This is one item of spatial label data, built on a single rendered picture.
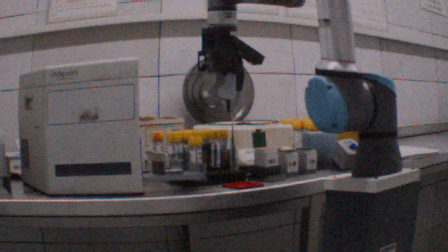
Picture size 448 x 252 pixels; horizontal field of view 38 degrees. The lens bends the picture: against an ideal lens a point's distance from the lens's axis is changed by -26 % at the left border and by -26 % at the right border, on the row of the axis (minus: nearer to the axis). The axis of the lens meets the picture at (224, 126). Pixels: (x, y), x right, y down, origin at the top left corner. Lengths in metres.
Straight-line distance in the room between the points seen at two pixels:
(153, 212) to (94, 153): 0.18
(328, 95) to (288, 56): 1.20
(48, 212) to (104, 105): 0.31
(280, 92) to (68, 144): 1.24
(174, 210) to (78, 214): 0.26
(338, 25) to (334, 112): 0.19
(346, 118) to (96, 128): 0.53
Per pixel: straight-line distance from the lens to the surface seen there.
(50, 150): 1.66
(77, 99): 1.69
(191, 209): 1.79
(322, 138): 2.20
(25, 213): 1.60
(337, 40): 1.63
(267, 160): 2.01
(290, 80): 2.80
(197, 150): 1.95
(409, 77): 3.33
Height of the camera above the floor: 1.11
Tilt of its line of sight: 3 degrees down
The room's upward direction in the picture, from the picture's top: 1 degrees counter-clockwise
